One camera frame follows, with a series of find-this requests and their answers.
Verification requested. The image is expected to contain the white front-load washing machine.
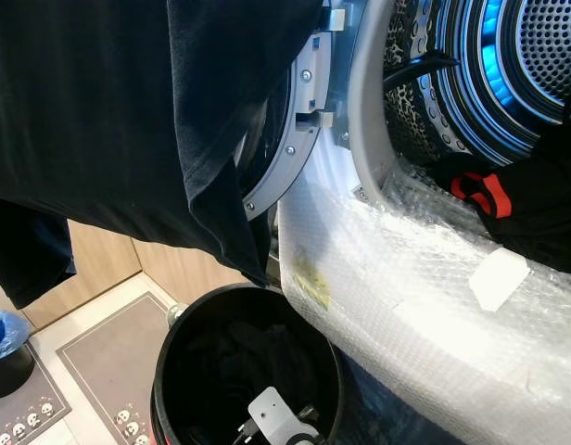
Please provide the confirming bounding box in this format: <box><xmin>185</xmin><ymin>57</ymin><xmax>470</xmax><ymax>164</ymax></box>
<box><xmin>235</xmin><ymin>0</ymin><xmax>571</xmax><ymax>445</ymax></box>

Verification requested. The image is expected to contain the black plastic bucket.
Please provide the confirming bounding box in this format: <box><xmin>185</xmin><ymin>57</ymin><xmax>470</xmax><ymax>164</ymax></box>
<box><xmin>151</xmin><ymin>282</ymin><xmax>346</xmax><ymax>445</ymax></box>

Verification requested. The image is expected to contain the dark blue fabric cover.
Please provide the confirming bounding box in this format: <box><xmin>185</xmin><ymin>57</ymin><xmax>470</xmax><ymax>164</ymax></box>
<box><xmin>334</xmin><ymin>352</ymin><xmax>474</xmax><ymax>445</ymax></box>

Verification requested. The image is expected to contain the yellow sticker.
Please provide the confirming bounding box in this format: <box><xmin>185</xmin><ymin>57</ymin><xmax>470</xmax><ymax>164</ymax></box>
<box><xmin>293</xmin><ymin>257</ymin><xmax>332</xmax><ymax>310</ymax></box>

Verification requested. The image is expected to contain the clear bubble wrap sheet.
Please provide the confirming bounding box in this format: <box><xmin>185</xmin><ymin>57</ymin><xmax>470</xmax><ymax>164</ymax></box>
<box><xmin>276</xmin><ymin>162</ymin><xmax>571</xmax><ymax>445</ymax></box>

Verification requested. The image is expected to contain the light wood cabinet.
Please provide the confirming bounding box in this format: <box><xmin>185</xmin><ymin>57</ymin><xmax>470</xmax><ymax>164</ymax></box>
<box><xmin>0</xmin><ymin>243</ymin><xmax>260</xmax><ymax>331</ymax></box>

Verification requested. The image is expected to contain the black bin with blue bag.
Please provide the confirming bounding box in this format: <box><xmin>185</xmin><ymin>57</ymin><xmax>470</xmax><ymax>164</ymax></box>
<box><xmin>0</xmin><ymin>309</ymin><xmax>37</xmax><ymax>401</ymax></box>

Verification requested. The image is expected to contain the white paper label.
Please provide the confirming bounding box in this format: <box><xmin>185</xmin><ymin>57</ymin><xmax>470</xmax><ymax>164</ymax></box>
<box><xmin>469</xmin><ymin>246</ymin><xmax>532</xmax><ymax>313</ymax></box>

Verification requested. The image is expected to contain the grey round washer door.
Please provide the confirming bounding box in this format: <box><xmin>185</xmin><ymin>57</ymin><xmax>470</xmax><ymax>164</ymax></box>
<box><xmin>235</xmin><ymin>6</ymin><xmax>348</xmax><ymax>223</ymax></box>

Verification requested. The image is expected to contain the grey rubber door seal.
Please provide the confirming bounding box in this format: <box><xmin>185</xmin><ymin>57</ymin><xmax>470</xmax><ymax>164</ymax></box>
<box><xmin>345</xmin><ymin>0</ymin><xmax>405</xmax><ymax>210</ymax></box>

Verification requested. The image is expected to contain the large black hanging garment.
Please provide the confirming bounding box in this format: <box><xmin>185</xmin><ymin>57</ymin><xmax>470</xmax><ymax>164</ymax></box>
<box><xmin>0</xmin><ymin>0</ymin><xmax>325</xmax><ymax>312</ymax></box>

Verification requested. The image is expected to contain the black garment with red trim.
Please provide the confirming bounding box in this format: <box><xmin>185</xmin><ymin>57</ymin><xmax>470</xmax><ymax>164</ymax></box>
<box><xmin>432</xmin><ymin>116</ymin><xmax>571</xmax><ymax>279</ymax></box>

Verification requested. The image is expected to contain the black drum lifter rib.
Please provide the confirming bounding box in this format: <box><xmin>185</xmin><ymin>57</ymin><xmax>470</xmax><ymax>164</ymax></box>
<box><xmin>383</xmin><ymin>51</ymin><xmax>463</xmax><ymax>94</ymax></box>

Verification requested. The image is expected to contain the perforated steel washer drum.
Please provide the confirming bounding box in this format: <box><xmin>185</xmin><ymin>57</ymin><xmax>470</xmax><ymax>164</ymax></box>
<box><xmin>381</xmin><ymin>0</ymin><xmax>571</xmax><ymax>170</ymax></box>

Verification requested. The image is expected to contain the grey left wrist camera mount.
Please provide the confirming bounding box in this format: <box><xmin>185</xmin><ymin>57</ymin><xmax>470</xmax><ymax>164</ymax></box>
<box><xmin>246</xmin><ymin>386</ymin><xmax>324</xmax><ymax>445</ymax></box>

